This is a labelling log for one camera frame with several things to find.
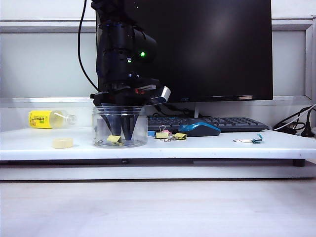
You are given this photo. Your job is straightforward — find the teal binder clip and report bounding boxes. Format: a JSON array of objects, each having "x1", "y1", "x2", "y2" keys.
[{"x1": 233, "y1": 134, "x2": 264, "y2": 144}]

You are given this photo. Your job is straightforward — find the grey aluminium partition frame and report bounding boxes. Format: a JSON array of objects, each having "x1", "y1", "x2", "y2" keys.
[{"x1": 0, "y1": 16, "x2": 316, "y2": 109}]

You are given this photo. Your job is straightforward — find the black computer keyboard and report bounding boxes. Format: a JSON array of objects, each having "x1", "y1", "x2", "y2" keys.
[{"x1": 147, "y1": 117, "x2": 269, "y2": 135}]

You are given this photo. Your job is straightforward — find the yellow binder clip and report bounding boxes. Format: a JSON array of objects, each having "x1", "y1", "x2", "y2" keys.
[
  {"x1": 155, "y1": 125, "x2": 173, "y2": 142},
  {"x1": 106, "y1": 135, "x2": 123, "y2": 146},
  {"x1": 164, "y1": 133, "x2": 188, "y2": 143}
]

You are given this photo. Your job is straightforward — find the yellow labelled plastic bottle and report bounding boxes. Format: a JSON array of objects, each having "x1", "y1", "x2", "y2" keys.
[{"x1": 28, "y1": 110, "x2": 78, "y2": 130}]

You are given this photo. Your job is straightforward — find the round transparent plastic jar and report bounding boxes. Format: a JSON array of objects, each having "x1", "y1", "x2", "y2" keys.
[{"x1": 92, "y1": 105, "x2": 148, "y2": 148}]

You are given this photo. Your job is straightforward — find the black power plug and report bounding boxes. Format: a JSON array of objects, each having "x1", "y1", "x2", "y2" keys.
[{"x1": 300, "y1": 108, "x2": 316, "y2": 138}]

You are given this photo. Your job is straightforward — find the blue and black mouse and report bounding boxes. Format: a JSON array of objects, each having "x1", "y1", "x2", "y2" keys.
[{"x1": 177, "y1": 122, "x2": 222, "y2": 138}]

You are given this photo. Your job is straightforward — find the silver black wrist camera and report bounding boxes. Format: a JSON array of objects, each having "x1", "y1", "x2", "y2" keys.
[{"x1": 148, "y1": 85, "x2": 172, "y2": 106}]

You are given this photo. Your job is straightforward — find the black cable bundle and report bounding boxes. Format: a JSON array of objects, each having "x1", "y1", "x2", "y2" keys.
[{"x1": 273, "y1": 103, "x2": 316, "y2": 135}]

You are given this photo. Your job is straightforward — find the white raised desk board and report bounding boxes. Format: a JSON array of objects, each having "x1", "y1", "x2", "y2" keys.
[{"x1": 0, "y1": 127, "x2": 316, "y2": 161}]

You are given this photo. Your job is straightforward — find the black computer monitor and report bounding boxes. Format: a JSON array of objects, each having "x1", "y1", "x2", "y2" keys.
[{"x1": 95, "y1": 0, "x2": 274, "y2": 119}]

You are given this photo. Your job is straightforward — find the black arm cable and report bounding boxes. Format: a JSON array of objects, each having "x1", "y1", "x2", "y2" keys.
[{"x1": 78, "y1": 0, "x2": 99, "y2": 91}]

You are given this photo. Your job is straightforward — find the pale yellow tape roll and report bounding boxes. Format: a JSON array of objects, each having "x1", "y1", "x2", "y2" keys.
[{"x1": 52, "y1": 137, "x2": 74, "y2": 149}]

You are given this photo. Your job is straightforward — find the white cable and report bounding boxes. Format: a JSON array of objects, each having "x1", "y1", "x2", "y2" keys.
[{"x1": 274, "y1": 106, "x2": 316, "y2": 131}]

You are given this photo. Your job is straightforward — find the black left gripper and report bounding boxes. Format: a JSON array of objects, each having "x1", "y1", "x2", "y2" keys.
[{"x1": 90, "y1": 78, "x2": 163, "y2": 141}]

